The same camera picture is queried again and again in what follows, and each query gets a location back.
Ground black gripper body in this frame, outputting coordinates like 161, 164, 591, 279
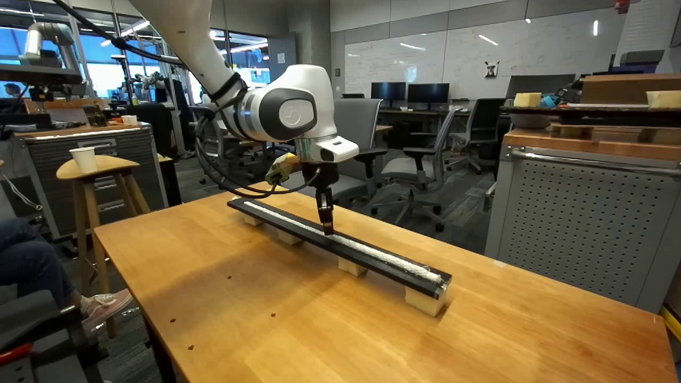
302, 160, 340, 191

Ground grey office chair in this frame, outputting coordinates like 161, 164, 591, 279
381, 104, 465, 222
284, 95, 392, 208

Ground black office chair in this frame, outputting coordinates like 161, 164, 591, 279
454, 95, 509, 177
0, 283, 91, 383

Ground yellow foam block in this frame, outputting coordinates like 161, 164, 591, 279
514, 91, 546, 110
646, 90, 681, 110

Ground wooden stool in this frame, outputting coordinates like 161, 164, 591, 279
54, 154, 154, 300

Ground white pink sneaker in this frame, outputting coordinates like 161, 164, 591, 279
77, 284, 137, 337

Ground white paper cup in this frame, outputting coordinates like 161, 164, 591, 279
68, 144, 100, 173

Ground grey perforated metal cabinet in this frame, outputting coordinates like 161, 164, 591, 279
486, 128, 681, 314

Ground grey drawer unit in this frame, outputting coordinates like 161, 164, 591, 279
16, 122, 171, 243

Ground person leg in jeans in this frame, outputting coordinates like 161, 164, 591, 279
0, 217, 77, 309

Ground wooden box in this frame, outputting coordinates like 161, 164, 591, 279
581, 73, 681, 106

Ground white lamp head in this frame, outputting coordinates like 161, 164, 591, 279
20, 24, 46, 61

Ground black machine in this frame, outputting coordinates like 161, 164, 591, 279
609, 46, 668, 75

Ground yellow bar near floor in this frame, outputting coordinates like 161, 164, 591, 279
660, 306, 681, 344

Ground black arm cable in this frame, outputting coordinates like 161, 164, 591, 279
52, 0, 321, 200

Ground long black slotted rail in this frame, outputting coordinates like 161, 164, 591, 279
226, 194, 454, 300

